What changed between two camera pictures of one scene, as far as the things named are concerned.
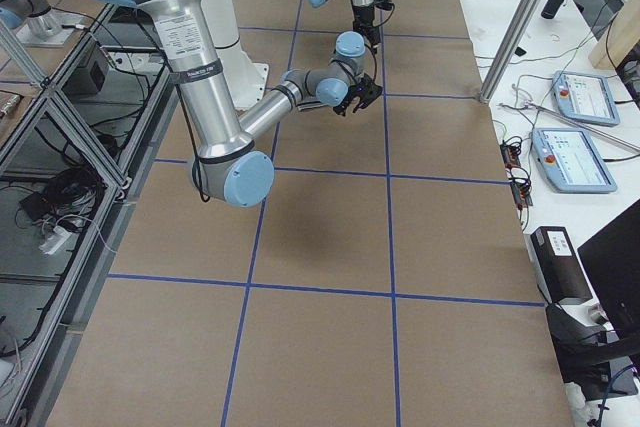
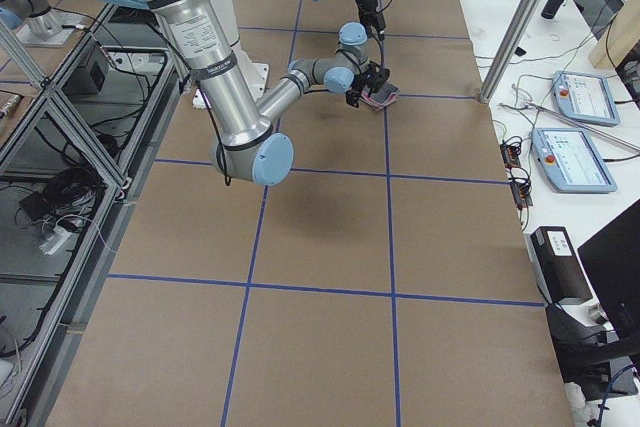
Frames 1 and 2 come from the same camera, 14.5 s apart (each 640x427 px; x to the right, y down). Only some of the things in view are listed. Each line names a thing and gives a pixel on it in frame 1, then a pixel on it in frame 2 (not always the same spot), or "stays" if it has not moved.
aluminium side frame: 77,151 stays
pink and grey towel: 310,104 to 384,96
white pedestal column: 247,80 stays
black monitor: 612,259 stays
